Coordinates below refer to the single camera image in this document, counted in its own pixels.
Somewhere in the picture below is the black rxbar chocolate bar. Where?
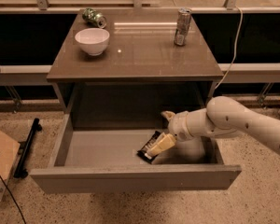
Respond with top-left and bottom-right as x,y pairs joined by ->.
137,131 -> 161,164

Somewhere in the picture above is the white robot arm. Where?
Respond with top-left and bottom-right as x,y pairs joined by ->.
138,96 -> 280,162

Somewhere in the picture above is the crushed green soda can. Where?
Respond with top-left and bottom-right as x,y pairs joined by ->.
82,8 -> 107,29

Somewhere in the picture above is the white ceramic bowl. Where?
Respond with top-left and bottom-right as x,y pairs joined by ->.
75,28 -> 110,56

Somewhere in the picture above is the black floor cable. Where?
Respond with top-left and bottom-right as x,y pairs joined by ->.
0,161 -> 27,224

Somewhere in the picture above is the grey cabinet with counter top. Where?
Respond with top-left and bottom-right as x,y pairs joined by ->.
46,8 -> 225,129

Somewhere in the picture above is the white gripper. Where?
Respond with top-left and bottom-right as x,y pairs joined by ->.
147,111 -> 194,157

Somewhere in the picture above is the upright silver can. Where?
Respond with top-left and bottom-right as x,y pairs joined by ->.
175,7 -> 191,46

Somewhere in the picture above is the white power cable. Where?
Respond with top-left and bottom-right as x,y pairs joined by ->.
214,6 -> 244,91

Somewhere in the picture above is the brown cardboard box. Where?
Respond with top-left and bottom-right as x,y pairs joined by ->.
0,130 -> 20,201

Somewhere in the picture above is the black metal bar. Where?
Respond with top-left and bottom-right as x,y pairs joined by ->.
14,118 -> 42,178

